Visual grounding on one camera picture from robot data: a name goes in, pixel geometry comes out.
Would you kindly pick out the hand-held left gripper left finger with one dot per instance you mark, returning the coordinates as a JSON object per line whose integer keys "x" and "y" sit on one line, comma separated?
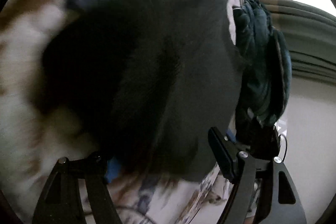
{"x": 113, "y": 169}

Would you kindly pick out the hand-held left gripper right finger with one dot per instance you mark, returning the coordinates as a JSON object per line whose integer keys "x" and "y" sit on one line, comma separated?
{"x": 223, "y": 153}

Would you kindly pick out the dark teal pillow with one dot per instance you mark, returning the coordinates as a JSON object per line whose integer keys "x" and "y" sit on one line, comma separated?
{"x": 284, "y": 69}

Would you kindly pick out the dark teal plush blanket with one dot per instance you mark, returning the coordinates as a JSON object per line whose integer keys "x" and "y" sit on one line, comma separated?
{"x": 254, "y": 50}

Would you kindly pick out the dark striped sweater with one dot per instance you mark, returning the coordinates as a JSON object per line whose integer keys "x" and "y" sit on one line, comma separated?
{"x": 144, "y": 69}

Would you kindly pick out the wide green curtain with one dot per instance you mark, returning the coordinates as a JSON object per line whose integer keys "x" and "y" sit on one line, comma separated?
{"x": 309, "y": 37}

